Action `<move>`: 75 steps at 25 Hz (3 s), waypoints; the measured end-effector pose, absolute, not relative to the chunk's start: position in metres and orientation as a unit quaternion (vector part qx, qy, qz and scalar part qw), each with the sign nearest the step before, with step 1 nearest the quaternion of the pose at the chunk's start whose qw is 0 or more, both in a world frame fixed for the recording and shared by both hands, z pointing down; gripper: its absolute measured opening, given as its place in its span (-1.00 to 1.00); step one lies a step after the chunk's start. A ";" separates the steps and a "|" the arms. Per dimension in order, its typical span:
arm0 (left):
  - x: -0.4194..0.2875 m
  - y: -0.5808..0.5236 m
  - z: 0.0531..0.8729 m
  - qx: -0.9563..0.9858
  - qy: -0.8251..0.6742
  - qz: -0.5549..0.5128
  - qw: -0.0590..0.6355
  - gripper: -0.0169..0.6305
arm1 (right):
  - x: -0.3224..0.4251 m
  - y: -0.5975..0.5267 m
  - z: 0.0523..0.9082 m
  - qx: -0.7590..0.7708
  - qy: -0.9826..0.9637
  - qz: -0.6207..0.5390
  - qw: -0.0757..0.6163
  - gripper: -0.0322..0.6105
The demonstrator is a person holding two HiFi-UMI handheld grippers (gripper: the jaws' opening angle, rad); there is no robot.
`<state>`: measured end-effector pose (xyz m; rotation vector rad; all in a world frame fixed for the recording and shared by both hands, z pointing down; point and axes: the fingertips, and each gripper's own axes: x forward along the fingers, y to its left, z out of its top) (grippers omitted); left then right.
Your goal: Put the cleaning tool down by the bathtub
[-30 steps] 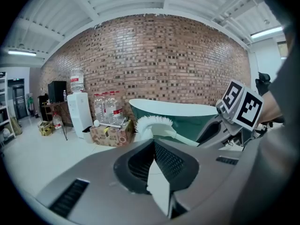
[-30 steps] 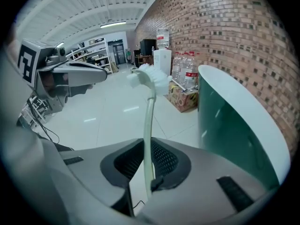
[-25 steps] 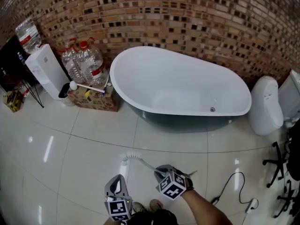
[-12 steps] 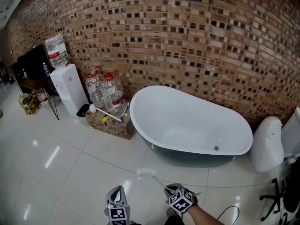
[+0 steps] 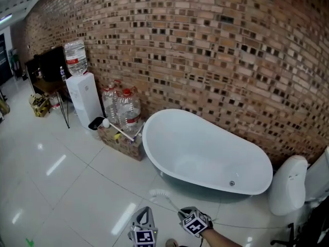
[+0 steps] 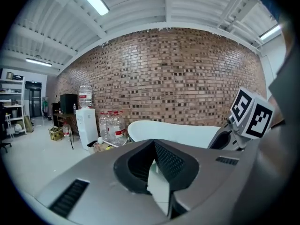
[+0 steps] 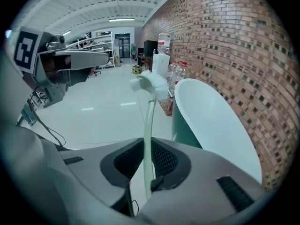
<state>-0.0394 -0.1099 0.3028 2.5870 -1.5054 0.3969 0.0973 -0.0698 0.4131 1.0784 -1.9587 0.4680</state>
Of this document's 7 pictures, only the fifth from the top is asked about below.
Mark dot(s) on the black chair base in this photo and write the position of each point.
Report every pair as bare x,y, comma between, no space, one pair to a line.
306,230

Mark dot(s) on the black monitor screen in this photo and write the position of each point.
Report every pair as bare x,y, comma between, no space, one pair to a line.
54,63

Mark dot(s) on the red and white canister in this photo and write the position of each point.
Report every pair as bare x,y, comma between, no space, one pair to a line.
55,102

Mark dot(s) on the person's right forearm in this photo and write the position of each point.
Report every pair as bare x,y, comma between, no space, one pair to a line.
221,238

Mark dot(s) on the white urinal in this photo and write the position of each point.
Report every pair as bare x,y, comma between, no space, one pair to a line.
289,186

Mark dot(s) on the black waste bin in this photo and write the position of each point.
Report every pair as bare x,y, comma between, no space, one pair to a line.
95,123

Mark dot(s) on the white oval bathtub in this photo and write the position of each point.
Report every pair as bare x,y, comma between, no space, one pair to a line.
205,148

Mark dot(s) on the large empty clear bottle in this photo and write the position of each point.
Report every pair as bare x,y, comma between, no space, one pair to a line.
128,109
110,103

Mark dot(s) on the white water dispenser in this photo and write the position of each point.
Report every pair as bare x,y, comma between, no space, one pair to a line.
86,99

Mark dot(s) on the clear water dispenser jug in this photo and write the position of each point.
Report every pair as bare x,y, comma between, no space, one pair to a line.
75,58

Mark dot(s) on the yellow and black box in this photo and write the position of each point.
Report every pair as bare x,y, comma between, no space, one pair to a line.
39,105

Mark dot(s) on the white cleaning tool brush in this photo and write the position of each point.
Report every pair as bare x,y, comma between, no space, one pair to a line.
159,194

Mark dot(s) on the white ball-head stick brush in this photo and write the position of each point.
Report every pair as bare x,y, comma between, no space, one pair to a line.
115,129

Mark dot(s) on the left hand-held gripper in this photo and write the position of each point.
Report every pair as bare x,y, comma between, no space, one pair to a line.
144,237

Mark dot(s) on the yellow item in box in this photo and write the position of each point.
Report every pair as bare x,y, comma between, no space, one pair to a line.
117,136

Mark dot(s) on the small clear water bottle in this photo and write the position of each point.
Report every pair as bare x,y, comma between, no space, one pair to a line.
63,73

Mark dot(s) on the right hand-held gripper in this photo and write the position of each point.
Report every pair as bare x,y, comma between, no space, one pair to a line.
196,224

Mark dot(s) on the person's shoe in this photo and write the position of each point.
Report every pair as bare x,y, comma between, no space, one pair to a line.
171,243

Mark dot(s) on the dark table with hairpin legs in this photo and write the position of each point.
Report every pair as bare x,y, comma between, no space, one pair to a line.
48,86

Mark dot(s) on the brown cardboard box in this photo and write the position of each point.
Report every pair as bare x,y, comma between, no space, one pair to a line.
123,145

